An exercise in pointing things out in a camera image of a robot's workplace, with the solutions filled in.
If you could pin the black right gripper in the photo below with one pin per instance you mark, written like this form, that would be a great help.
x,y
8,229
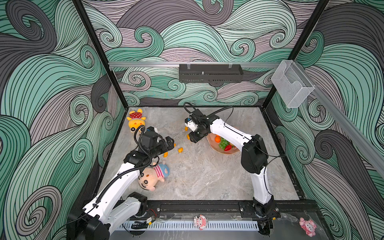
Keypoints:
x,y
194,138

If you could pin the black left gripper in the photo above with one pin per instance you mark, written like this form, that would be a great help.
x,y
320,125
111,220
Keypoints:
x,y
169,145

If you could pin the green grape bunch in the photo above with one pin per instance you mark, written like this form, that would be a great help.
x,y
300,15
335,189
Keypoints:
x,y
223,143

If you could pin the red strawberry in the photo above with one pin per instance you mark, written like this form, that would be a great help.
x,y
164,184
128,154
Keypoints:
x,y
228,148

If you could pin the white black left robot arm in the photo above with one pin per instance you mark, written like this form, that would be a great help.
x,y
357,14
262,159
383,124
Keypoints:
x,y
104,214

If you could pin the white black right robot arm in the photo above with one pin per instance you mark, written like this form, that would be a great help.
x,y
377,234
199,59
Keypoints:
x,y
254,158

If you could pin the pink scalloped fruit bowl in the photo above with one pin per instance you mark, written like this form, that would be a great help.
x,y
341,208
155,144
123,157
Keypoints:
x,y
215,146

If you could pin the yellow cow plush toy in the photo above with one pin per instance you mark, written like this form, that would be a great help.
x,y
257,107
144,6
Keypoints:
x,y
136,119

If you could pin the boy doll plush toy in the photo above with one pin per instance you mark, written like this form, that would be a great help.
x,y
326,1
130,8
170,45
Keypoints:
x,y
152,175

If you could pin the pink white chopper figurine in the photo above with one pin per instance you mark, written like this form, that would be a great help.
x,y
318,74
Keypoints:
x,y
200,222

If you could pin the pink melody figurine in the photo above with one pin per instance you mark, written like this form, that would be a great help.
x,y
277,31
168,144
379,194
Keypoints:
x,y
308,226

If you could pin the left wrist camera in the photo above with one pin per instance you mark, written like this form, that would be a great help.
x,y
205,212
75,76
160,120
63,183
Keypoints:
x,y
150,137

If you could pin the black wall tray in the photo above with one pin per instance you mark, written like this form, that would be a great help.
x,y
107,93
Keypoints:
x,y
210,73

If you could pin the white slotted cable duct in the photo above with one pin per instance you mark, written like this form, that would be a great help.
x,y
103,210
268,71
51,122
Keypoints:
x,y
251,226

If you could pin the clear acrylic wall box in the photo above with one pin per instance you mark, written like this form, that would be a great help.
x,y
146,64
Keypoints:
x,y
292,83

